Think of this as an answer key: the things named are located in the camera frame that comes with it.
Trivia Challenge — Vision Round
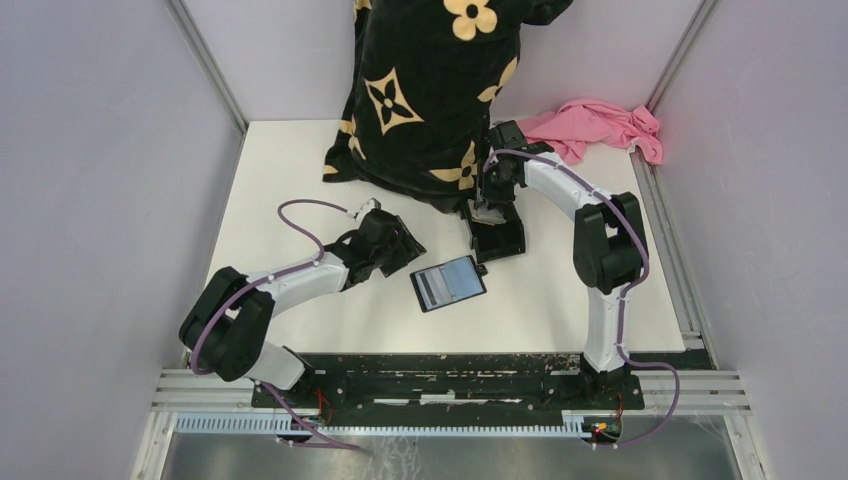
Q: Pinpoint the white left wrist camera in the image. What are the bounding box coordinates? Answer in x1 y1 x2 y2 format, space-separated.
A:
346 198 381 224

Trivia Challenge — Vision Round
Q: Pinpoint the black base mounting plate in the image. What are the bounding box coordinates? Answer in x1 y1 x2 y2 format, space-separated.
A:
251 353 645 427

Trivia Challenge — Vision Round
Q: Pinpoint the white slotted cable duct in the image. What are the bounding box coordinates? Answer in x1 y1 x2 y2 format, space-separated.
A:
174 412 590 439

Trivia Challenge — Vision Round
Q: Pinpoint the silver grey striped card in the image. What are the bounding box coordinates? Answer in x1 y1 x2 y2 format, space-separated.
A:
417 268 455 310

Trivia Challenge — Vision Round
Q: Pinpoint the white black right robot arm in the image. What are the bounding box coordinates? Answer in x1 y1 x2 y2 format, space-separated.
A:
475 121 649 408

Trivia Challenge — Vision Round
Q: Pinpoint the stack of cards in bin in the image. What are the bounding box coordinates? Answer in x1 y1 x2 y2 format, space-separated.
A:
469 202 507 226

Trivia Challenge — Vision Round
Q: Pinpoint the black floral blanket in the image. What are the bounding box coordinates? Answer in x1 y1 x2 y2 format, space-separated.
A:
323 0 568 213

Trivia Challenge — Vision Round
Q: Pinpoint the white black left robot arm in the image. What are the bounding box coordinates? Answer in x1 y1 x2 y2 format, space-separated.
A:
179 208 426 407

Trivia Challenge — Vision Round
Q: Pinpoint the pink cloth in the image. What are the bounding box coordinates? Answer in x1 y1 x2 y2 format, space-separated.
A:
517 99 664 165

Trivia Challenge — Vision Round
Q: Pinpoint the black leather card holder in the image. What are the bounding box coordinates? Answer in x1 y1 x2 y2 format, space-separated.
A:
410 255 488 313

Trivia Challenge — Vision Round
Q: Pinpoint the black plastic bin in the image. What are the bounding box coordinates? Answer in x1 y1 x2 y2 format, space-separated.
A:
460 199 526 264

